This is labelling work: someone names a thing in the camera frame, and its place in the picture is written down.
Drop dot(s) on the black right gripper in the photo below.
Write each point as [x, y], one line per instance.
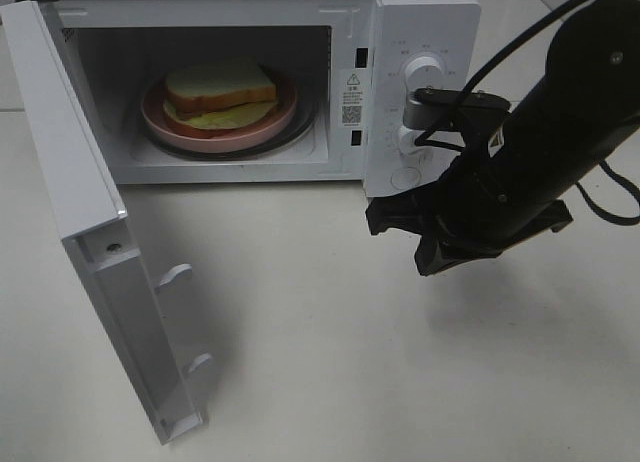
[446, 242]

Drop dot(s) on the white microwave knob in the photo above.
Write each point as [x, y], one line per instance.
[424, 71]
[406, 142]

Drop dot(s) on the pink plastic plate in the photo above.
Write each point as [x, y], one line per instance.
[179, 135]

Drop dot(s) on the toy sandwich with lettuce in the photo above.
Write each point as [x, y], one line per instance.
[223, 95]

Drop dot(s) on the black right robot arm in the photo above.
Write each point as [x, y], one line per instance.
[506, 182]

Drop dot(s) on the round white door button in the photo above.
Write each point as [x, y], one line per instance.
[405, 178]

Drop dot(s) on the white warning label sticker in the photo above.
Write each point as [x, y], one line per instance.
[352, 97]

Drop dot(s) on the white microwave oven body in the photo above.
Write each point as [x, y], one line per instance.
[126, 46]

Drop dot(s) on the glass microwave turntable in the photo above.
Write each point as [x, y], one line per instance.
[302, 120]

